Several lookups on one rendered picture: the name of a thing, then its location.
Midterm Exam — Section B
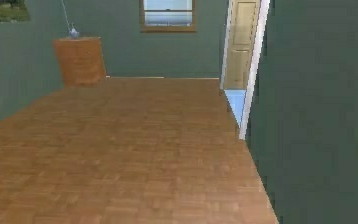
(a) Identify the beige panelled room door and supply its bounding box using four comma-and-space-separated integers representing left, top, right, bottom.
222, 0, 262, 91

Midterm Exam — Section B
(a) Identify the wooden framed window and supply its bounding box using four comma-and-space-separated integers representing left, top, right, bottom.
139, 0, 198, 33

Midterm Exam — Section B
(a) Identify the brown wooden cabinet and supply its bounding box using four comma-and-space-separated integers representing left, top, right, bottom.
52, 36, 107, 88

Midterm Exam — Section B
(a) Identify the green landscape wall picture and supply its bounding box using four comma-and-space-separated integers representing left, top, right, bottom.
0, 0, 32, 24

